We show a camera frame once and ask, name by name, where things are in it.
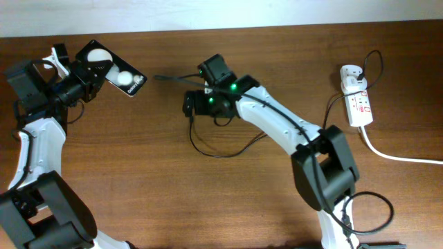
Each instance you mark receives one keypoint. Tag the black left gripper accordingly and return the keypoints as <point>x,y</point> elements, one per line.
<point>84,74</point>

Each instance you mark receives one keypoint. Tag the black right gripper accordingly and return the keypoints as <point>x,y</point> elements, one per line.
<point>201,108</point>

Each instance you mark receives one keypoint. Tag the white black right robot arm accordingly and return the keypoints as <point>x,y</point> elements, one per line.
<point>323,166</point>

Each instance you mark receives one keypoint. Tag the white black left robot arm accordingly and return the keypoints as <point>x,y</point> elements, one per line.
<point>39,209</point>

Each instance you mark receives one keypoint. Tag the white USB charger adapter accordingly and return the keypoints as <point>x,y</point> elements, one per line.
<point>349,79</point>

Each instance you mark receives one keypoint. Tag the white power strip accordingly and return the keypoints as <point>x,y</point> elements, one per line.
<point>358,108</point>

